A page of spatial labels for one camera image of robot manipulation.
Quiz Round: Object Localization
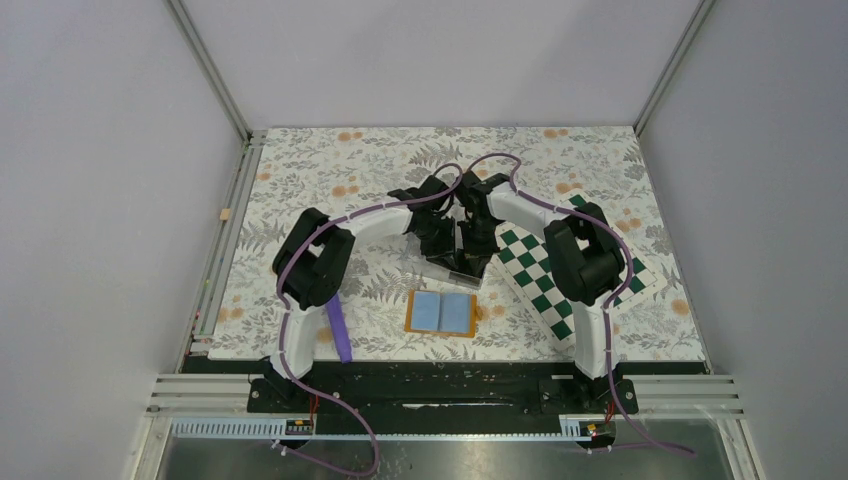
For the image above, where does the right aluminium frame post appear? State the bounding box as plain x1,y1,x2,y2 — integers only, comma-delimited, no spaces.
633,0,717,138

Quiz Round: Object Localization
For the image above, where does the aluminium frame post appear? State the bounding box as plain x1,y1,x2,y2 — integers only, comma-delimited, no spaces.
633,0,717,138
164,0,253,143

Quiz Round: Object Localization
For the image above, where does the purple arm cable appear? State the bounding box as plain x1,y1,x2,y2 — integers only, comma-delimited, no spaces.
274,162,465,478
470,152,697,458

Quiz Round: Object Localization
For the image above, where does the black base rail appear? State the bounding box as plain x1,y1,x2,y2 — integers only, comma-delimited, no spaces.
148,357,731,441

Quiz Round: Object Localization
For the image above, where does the purple marker pen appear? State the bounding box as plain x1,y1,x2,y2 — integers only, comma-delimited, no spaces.
325,294,353,364

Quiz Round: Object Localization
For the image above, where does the green white chessboard mat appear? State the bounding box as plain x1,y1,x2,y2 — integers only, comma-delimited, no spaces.
493,213,629,349

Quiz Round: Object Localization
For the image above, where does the floral patterned table mat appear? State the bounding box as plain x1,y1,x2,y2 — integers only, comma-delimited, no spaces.
198,126,706,362

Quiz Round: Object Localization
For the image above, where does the clear acrylic card box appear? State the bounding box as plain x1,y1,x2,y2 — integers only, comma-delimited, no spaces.
399,234,483,290

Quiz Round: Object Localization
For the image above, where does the left aluminium frame post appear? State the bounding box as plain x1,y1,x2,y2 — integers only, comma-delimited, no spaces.
164,0,253,143

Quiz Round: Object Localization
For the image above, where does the orange leather card holder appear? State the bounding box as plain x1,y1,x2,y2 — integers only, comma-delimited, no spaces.
404,290,479,338

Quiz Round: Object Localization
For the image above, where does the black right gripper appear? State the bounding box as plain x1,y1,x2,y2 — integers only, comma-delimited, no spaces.
457,217,500,276

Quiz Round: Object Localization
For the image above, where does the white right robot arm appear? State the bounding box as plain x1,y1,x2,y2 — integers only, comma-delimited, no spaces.
453,171,632,412

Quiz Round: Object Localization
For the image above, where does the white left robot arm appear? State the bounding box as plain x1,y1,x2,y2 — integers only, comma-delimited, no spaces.
271,175,461,411

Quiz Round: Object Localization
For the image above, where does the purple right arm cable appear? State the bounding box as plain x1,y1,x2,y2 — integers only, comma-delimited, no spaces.
470,152,697,458

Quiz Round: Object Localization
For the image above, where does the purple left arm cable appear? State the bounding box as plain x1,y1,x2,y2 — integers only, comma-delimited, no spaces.
274,162,465,478

